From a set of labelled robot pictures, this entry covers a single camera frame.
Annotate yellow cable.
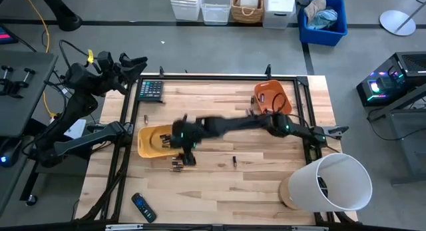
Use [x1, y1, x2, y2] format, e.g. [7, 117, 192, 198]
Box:
[21, 0, 57, 119]

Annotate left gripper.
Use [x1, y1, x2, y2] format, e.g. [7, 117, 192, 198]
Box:
[98, 51, 148, 92]

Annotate wicker basket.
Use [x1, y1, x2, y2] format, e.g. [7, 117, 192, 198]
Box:
[230, 0, 265, 24]

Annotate grey round stand base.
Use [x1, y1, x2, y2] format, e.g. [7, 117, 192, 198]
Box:
[379, 0, 426, 37]

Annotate black computer with lights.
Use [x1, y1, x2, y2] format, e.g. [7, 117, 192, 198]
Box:
[355, 51, 426, 108]

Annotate beige cloth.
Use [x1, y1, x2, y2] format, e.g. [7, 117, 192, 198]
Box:
[303, 0, 327, 22]

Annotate clear storage bin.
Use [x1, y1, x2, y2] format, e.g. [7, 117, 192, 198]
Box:
[200, 0, 232, 26]

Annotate computer mouse with blue light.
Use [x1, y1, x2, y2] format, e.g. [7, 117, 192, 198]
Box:
[0, 147, 21, 168]

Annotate black side bracket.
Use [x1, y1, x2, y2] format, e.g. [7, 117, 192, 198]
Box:
[321, 124, 350, 139]
[86, 123, 104, 134]

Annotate white lidded box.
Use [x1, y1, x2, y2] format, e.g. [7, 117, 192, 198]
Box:
[262, 0, 298, 29]

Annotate white cylindrical bucket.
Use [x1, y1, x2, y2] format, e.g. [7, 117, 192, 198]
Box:
[288, 152, 373, 213]

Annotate blue storage bin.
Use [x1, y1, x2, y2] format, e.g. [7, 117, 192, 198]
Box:
[297, 0, 349, 47]

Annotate round wooden lamp base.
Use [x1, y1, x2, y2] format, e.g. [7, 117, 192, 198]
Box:
[278, 176, 302, 211]

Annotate light blue cloth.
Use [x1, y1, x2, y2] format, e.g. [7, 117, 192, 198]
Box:
[308, 8, 339, 31]

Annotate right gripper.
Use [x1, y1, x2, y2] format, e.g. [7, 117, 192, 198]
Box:
[170, 113, 209, 166]

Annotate black remote control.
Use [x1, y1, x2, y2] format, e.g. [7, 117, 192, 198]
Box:
[130, 192, 158, 224]

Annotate black stand foot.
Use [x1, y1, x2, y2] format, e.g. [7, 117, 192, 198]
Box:
[35, 0, 83, 33]

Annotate dark grey desk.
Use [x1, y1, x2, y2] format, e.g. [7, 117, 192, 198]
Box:
[0, 50, 59, 138]

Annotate black aluminium table frame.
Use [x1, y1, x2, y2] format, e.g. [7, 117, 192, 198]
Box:
[77, 74, 359, 227]

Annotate grey side table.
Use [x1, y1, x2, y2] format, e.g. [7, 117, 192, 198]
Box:
[367, 83, 426, 187]

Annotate monitor screen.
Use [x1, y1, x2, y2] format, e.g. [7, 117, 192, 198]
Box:
[0, 23, 19, 46]

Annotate white booklet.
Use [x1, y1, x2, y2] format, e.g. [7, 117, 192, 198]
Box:
[63, 118, 88, 140]

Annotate yellow plastic bin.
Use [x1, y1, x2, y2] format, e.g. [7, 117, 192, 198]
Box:
[137, 124, 183, 158]

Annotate orange plastic bin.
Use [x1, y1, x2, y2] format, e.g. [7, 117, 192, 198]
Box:
[254, 79, 294, 116]

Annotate black clamp tools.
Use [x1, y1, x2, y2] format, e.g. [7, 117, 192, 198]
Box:
[0, 65, 37, 99]

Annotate black calculator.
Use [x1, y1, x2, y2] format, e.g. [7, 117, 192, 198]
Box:
[137, 79, 165, 103]

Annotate white storage bin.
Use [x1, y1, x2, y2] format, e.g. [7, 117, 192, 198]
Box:
[168, 0, 202, 22]

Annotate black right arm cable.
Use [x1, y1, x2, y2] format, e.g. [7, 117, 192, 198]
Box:
[271, 92, 313, 129]

